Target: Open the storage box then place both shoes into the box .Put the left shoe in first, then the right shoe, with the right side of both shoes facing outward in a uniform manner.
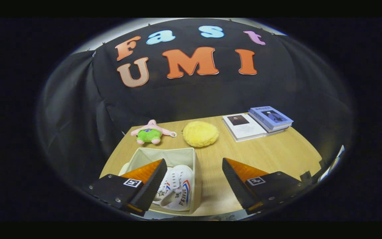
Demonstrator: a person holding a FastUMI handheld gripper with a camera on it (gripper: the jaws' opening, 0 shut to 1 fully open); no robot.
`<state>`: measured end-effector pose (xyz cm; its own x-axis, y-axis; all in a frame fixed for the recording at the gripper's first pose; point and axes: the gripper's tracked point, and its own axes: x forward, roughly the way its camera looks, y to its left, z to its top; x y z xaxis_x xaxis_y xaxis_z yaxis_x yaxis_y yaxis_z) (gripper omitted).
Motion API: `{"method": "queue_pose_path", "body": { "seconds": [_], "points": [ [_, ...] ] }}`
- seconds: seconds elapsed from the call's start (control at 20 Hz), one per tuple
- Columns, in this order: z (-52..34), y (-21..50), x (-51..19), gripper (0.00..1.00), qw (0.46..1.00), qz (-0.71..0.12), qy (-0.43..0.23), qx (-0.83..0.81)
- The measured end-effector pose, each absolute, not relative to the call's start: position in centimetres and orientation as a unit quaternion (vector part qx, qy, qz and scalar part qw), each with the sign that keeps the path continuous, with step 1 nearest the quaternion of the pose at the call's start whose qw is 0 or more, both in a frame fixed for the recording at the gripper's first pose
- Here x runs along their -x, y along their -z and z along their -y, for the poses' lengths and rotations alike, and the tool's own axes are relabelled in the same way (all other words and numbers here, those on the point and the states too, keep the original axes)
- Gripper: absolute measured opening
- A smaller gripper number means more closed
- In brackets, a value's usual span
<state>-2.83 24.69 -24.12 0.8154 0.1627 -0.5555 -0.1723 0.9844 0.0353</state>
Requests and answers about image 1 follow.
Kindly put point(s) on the beige fabric storage box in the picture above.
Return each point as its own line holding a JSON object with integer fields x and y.
{"x": 164, "y": 154}

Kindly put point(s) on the white striped canvas shoe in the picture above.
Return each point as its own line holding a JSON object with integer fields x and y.
{"x": 166, "y": 186}
{"x": 181, "y": 186}

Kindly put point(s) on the white book with dark portrait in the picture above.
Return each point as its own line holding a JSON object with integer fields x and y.
{"x": 247, "y": 129}

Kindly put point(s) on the black backdrop cloth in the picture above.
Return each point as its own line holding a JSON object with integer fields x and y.
{"x": 194, "y": 99}

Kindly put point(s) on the yellow round plush toy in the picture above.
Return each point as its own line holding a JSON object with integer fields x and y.
{"x": 201, "y": 134}

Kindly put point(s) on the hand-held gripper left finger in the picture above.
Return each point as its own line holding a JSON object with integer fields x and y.
{"x": 151, "y": 187}

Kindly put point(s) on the pink starfish plush toy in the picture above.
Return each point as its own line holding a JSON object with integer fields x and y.
{"x": 149, "y": 134}

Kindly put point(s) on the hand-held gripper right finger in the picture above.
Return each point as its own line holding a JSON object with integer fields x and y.
{"x": 237, "y": 187}

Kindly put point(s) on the blue book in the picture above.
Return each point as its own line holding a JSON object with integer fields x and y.
{"x": 270, "y": 118}

